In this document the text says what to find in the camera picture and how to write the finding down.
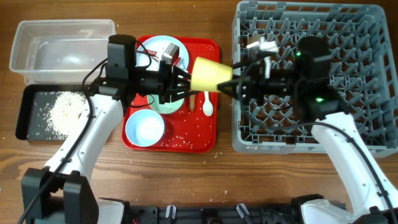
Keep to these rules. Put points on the white plastic spoon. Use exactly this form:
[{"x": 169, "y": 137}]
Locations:
[{"x": 207, "y": 105}]

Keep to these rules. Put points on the clear plastic bin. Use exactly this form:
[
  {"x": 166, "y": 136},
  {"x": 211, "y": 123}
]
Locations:
[{"x": 59, "y": 51}]

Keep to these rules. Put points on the red plastic tray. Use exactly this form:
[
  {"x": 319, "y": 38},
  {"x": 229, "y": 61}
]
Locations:
[{"x": 186, "y": 131}]

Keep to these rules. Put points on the grey dishwasher rack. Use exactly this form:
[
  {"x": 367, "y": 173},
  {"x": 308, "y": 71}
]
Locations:
[{"x": 363, "y": 71}]

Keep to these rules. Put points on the black tray bin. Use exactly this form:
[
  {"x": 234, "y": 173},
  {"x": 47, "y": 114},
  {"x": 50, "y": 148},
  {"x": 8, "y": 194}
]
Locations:
[{"x": 28, "y": 120}]

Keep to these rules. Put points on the red sauce packet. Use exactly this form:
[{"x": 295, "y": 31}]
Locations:
[{"x": 155, "y": 55}]

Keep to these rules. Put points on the light blue plate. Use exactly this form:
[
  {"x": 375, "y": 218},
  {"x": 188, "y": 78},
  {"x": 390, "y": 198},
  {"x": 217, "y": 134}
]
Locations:
[{"x": 158, "y": 43}]

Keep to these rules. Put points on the brown carrot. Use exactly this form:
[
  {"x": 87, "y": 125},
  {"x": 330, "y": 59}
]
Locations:
[{"x": 192, "y": 99}]

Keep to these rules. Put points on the white rice pile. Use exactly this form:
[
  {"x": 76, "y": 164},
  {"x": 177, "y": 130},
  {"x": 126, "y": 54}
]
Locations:
[{"x": 60, "y": 113}]

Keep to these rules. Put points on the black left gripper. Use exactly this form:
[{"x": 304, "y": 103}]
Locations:
[{"x": 165, "y": 83}]

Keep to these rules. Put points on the yellow cup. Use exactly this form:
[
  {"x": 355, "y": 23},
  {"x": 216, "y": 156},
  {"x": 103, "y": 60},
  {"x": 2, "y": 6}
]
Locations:
[{"x": 207, "y": 74}]

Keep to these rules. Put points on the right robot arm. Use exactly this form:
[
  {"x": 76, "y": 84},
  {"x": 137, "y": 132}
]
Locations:
[{"x": 326, "y": 116}]

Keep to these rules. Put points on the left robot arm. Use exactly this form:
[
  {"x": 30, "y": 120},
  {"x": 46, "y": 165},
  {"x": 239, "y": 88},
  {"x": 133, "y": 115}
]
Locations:
[{"x": 60, "y": 192}]

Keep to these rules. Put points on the light blue bowl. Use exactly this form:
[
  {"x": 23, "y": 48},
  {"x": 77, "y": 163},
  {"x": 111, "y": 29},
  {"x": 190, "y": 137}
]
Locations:
[{"x": 144, "y": 128}]

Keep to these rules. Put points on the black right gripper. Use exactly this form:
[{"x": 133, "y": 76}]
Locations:
[{"x": 256, "y": 85}]

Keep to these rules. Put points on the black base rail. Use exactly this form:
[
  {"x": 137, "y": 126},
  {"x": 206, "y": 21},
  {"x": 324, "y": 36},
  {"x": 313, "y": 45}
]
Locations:
[{"x": 269, "y": 213}]

